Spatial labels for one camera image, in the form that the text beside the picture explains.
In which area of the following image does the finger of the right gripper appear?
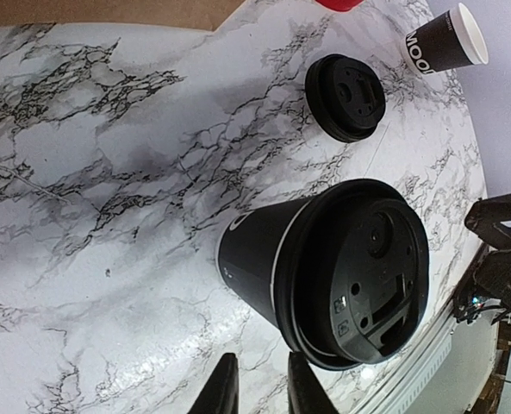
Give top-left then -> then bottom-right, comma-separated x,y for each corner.
464,193 -> 511,250
474,250 -> 511,310

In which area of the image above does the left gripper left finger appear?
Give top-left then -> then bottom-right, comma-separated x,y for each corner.
188,353 -> 239,414

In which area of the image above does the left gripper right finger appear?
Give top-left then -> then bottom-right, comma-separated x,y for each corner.
288,352 -> 339,414

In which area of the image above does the black paper coffee cup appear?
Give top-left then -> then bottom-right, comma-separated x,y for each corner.
215,198 -> 312,327

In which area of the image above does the stacked black paper cup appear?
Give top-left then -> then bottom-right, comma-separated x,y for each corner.
401,3 -> 489,75

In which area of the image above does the red cylindrical holder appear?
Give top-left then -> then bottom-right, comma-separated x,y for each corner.
316,0 -> 364,13

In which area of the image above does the brown paper bag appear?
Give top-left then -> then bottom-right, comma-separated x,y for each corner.
0,0 -> 243,31

